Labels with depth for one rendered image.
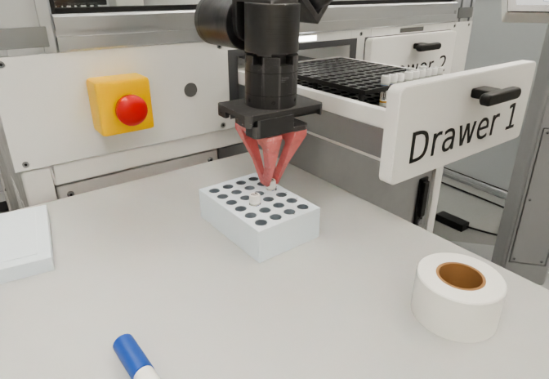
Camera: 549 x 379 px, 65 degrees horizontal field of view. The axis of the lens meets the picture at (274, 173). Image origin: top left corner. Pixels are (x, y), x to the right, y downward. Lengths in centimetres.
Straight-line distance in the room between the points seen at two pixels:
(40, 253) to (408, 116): 40
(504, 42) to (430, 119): 195
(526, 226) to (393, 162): 126
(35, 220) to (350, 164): 66
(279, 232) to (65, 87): 34
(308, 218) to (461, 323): 18
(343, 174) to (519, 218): 86
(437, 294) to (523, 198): 130
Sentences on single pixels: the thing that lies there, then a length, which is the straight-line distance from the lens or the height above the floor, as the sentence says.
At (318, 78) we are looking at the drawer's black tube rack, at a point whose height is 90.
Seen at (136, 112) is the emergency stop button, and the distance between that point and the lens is 58.
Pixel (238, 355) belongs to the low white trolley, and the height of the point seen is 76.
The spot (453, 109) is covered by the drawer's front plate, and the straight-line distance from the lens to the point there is 55.
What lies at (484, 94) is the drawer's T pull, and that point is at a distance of 54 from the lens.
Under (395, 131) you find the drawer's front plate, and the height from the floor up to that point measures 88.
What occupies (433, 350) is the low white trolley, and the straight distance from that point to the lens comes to 38.
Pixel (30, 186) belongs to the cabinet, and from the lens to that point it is 66.
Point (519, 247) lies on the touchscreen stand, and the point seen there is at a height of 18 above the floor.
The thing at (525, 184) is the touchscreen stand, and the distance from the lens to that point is 164.
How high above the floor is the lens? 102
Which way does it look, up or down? 23 degrees down
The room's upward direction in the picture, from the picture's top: straight up
